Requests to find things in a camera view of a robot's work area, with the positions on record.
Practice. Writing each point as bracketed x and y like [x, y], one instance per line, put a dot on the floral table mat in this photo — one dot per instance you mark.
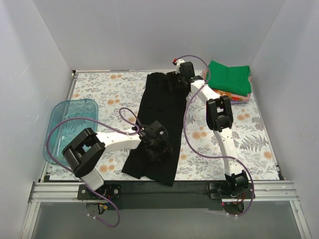
[118, 96]

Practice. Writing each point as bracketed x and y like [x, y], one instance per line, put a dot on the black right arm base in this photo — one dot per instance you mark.
[221, 190]

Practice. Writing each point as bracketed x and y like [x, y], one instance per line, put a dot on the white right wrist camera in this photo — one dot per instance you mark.
[177, 63]

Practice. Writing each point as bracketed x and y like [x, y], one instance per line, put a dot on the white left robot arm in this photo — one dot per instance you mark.
[86, 149]

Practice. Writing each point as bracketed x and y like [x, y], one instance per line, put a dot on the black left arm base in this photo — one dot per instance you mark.
[110, 191]

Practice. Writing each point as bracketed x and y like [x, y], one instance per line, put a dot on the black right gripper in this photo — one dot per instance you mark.
[173, 81]

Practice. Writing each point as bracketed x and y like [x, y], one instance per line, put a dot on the lavender folded t-shirt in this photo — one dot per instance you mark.
[237, 102]

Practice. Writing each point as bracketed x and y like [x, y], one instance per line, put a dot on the aluminium frame rail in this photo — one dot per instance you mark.
[182, 195]

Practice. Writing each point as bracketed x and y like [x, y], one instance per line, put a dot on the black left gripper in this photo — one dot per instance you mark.
[157, 147]

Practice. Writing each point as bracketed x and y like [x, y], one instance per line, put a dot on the teal plastic bin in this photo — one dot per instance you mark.
[64, 134]

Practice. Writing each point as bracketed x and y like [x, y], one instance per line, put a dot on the black t-shirt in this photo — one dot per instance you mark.
[160, 109]

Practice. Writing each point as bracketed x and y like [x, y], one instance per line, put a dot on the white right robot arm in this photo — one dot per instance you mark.
[219, 119]

